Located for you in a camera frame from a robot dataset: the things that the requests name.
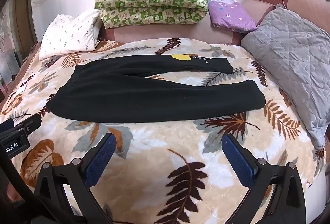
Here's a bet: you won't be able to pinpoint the purple floral pillow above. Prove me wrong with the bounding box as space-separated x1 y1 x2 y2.
207 0 258 34

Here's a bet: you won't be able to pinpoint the black cable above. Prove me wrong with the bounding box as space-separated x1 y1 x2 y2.
0 152 60 224

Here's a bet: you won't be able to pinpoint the wooden door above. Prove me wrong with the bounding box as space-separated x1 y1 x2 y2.
0 0 39 101

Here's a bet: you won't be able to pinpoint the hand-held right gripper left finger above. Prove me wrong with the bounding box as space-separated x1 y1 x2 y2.
33 133 118 224

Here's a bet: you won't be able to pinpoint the grey quilted pillow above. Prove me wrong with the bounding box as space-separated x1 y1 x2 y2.
241 6 330 151

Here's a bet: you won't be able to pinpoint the white twig print pillow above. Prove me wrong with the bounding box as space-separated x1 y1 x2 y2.
39 9 102 61

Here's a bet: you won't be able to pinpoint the brown bed sheet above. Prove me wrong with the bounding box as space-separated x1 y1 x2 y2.
0 42 43 111

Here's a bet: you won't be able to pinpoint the black pants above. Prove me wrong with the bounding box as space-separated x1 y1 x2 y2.
46 54 266 124

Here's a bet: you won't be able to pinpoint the leaf print fleece blanket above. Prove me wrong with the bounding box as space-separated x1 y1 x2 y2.
0 38 328 224

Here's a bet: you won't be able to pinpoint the pink upholstered bed headboard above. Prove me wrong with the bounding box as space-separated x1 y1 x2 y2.
98 0 330 46

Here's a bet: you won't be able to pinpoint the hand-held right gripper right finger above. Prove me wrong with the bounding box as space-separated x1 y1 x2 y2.
221 134 307 224

